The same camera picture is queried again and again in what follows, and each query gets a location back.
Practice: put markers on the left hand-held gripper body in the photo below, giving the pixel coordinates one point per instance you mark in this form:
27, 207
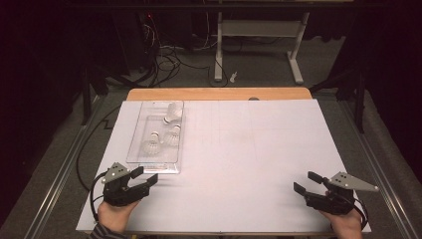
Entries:
121, 195

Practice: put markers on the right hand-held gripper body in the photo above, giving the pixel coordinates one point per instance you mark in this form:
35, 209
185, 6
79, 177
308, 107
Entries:
328, 201

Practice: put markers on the clear plastic tray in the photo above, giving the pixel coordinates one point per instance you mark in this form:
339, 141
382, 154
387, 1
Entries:
139, 152

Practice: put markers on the white shuttlecock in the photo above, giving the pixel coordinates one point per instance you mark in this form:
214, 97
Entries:
152, 146
173, 112
172, 136

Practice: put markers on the person's left hand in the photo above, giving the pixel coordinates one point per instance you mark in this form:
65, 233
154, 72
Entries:
114, 217

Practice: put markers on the person's right hand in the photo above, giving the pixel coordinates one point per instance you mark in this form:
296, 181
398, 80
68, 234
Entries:
346, 226

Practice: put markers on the black tripod stand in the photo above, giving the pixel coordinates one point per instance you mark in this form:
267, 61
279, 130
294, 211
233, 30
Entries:
359, 99
87, 96

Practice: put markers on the grey table grommet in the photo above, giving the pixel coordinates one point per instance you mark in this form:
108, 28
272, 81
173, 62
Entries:
253, 98

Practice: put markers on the small white bottle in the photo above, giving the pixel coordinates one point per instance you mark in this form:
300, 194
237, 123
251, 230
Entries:
234, 77

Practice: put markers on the dark equipment box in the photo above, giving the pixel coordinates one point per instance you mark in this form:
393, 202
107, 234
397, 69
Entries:
132, 40

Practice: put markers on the dark curtain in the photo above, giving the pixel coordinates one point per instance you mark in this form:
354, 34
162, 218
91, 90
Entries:
394, 66
33, 83

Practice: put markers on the metal floor rail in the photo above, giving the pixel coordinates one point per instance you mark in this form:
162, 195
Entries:
381, 186
56, 186

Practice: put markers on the white metal stand frame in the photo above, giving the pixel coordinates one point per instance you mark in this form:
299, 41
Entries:
262, 28

